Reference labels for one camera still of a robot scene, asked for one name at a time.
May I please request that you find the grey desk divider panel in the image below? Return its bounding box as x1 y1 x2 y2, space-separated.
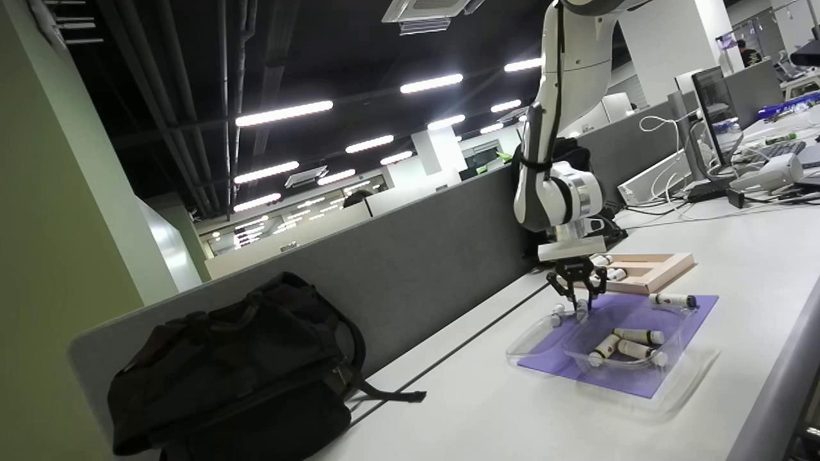
70 99 686 429

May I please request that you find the purple mat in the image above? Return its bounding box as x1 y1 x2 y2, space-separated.
514 291 723 401

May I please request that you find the white keyboard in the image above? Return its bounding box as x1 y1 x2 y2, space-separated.
617 150 689 208

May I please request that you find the black backpack near left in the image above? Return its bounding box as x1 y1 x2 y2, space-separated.
108 272 426 461

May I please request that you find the computer monitor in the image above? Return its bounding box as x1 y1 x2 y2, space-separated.
689 66 746 208

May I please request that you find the wooden tray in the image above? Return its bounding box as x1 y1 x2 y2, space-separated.
608 253 694 294

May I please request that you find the white bottle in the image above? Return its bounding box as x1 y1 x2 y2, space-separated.
653 294 700 310
590 332 621 358
616 327 663 346

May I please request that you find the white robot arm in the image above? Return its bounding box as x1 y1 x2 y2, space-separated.
513 0 642 310

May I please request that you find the small bottle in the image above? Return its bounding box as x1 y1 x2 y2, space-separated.
617 340 668 368

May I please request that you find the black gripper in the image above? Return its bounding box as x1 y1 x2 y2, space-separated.
548 258 608 313

